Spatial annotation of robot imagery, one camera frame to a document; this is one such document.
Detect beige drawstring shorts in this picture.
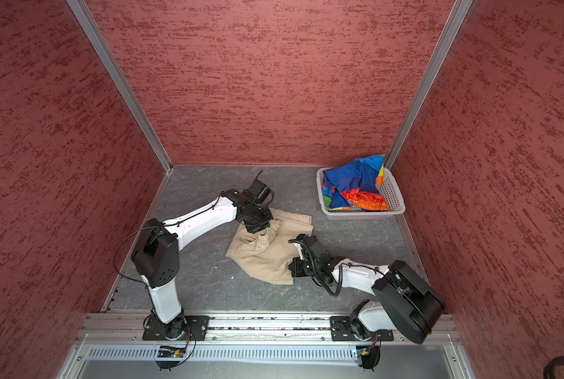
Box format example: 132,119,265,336
226,208,313,285

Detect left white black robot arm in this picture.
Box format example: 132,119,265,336
131,182,274,341

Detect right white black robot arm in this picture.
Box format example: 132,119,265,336
288,235,445,344

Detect colourful blue orange shorts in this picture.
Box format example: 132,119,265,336
321,155,389,212

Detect white perforated plastic basket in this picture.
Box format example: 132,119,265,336
316,167,406,221

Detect left small circuit board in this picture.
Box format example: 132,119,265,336
157,345,187,360

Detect left corner aluminium profile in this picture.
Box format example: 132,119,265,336
67,0,174,175

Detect corner aluminium profile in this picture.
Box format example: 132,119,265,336
67,0,174,175
385,0,473,170

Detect right corner aluminium profile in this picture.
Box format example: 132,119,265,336
385,0,473,170

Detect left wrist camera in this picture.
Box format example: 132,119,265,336
242,171,275,207

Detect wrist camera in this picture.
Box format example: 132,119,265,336
242,171,275,207
289,234,319,261

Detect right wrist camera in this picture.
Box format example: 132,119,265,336
289,234,319,261

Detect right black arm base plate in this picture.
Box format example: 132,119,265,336
329,316,394,343

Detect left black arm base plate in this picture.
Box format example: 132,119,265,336
142,312,210,342

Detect aluminium mounting rail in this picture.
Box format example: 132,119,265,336
73,311,460,345

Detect white slotted cable duct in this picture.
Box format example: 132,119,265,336
85,344,358,366

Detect black cable loop corner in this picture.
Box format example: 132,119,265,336
543,354,564,379

